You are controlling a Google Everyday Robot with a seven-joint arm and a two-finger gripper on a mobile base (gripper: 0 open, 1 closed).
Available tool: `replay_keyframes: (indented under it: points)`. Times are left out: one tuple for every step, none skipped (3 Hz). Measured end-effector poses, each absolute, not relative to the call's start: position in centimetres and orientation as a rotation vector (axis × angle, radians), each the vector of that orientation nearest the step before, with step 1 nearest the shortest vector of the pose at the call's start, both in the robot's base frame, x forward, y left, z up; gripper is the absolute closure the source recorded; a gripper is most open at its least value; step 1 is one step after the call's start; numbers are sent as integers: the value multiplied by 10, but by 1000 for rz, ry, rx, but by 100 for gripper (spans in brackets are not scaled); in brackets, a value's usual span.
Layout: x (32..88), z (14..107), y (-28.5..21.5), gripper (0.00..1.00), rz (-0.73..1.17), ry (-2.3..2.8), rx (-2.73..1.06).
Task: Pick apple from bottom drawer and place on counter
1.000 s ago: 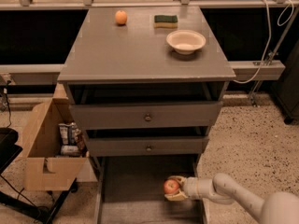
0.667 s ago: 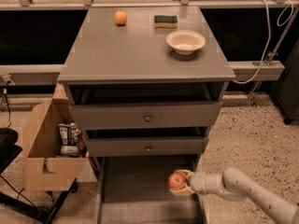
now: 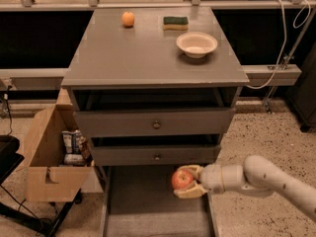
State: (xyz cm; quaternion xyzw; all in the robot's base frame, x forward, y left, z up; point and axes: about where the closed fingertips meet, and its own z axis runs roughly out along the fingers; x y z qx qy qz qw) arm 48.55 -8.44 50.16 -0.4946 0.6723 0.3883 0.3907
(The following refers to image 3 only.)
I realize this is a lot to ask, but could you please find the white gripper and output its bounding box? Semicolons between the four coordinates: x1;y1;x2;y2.
174;164;224;198

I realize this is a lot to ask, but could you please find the red apple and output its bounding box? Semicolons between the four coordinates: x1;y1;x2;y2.
171;169;194;190

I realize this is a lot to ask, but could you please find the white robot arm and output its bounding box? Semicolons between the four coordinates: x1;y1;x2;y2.
171;155;316;221

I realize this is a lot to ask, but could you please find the grey middle drawer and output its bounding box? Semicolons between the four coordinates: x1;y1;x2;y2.
90;145;221;166

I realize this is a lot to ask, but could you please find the grey drawer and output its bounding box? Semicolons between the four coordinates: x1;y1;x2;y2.
90;145;221;166
74;108;235;137
100;165;218;237

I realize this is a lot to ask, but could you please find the grey bottom drawer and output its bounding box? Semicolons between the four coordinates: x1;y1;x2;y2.
100;165;218;237

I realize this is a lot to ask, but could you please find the grey top drawer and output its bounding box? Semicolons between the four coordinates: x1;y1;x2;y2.
74;108;235;137

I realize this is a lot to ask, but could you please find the grey drawer cabinet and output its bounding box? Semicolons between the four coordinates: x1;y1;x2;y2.
60;6;251;182

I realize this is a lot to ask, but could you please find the snack bag in box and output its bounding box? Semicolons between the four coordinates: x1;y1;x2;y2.
62;130;91;166

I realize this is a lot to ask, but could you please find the white paper bowl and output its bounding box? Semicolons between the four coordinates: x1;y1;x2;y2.
176;32;218;58

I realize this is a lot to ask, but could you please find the cardboard box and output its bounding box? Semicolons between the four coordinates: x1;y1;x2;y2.
24;89;103;202

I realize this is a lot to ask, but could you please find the green yellow sponge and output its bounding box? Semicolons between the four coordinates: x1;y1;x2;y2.
163;16;189;31

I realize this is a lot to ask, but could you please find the orange fruit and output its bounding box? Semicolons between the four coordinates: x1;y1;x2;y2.
121;12;135;28

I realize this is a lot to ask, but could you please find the black chair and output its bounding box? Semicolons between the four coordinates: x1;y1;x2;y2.
0;135;24;185

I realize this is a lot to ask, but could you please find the black floor cable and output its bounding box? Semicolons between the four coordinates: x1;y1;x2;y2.
0;184;60;237

